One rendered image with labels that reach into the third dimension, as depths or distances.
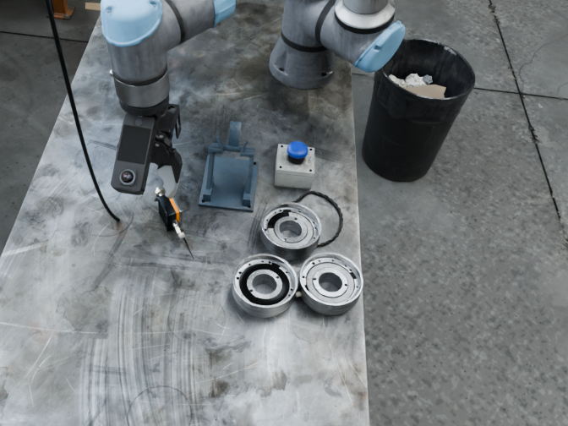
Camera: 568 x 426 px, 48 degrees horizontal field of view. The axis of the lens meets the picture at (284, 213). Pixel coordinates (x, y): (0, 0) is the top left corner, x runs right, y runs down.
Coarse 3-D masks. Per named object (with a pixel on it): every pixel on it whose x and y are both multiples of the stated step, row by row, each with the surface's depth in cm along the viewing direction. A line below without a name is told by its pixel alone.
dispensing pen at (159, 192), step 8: (160, 192) 114; (160, 200) 111; (168, 200) 111; (160, 208) 113; (168, 208) 110; (168, 216) 110; (176, 216) 110; (168, 224) 111; (176, 224) 110; (176, 232) 110; (184, 240) 108; (192, 256) 107
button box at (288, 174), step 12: (276, 156) 125; (288, 156) 121; (312, 156) 122; (276, 168) 119; (288, 168) 119; (300, 168) 120; (312, 168) 120; (276, 180) 121; (288, 180) 121; (300, 180) 121; (312, 180) 121
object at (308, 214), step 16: (272, 208) 113; (288, 208) 115; (304, 208) 114; (288, 224) 114; (304, 224) 113; (320, 224) 112; (272, 240) 108; (288, 240) 110; (288, 256) 109; (304, 256) 112
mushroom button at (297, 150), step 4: (292, 144) 120; (296, 144) 120; (300, 144) 120; (304, 144) 120; (288, 148) 119; (292, 148) 119; (296, 148) 119; (300, 148) 119; (304, 148) 119; (288, 152) 119; (292, 152) 118; (296, 152) 118; (300, 152) 118; (304, 152) 119; (292, 156) 119; (296, 156) 118; (300, 156) 118; (304, 156) 119
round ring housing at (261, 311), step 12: (240, 264) 104; (252, 264) 106; (288, 264) 106; (252, 276) 105; (264, 276) 106; (276, 276) 105; (288, 276) 105; (252, 288) 103; (276, 288) 104; (240, 300) 101; (288, 300) 101; (252, 312) 101; (264, 312) 101; (276, 312) 101
